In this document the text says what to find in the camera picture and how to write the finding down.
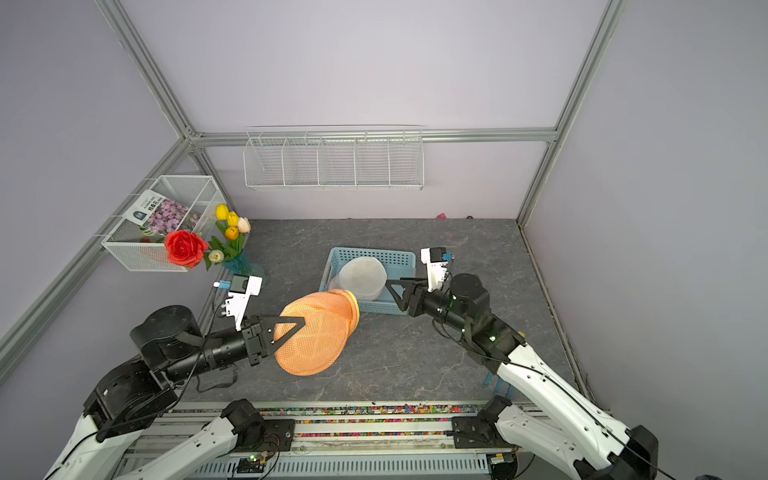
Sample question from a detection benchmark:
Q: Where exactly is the white mesh laundry bag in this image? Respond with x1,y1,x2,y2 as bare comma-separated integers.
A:
337,256,388,301

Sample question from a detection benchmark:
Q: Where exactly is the tulip bouquet in vase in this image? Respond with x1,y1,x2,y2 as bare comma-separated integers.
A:
203,204,266,278

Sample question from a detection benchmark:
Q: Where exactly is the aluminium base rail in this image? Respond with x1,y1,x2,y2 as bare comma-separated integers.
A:
110,400,640,480

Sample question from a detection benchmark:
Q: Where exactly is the orange mesh laundry bag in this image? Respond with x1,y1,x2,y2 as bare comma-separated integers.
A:
275,289,360,376

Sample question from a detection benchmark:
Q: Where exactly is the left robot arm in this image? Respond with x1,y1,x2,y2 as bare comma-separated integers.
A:
46,305,306,479

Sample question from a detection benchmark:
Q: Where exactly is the red artificial rose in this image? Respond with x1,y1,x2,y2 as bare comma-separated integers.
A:
164,230,210,269

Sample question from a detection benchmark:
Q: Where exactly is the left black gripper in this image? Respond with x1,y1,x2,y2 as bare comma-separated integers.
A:
169,311,307,381

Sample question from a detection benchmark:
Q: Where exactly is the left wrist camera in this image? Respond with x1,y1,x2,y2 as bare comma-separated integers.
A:
213,275,263,331

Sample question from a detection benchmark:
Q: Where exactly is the light blue plastic basket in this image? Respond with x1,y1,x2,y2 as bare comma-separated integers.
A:
318,247,416,316

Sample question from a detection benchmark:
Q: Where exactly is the long white wire shelf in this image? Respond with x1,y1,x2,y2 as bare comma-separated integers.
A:
242,124,425,190

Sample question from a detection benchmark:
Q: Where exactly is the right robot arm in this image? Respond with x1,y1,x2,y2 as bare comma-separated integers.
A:
386,273,663,479

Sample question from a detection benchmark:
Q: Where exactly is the white wire corner basket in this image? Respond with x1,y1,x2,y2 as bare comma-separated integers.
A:
102,175,225,272

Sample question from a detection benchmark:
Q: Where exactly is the purple flower packet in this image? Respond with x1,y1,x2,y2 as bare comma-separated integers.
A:
122,190,200,236

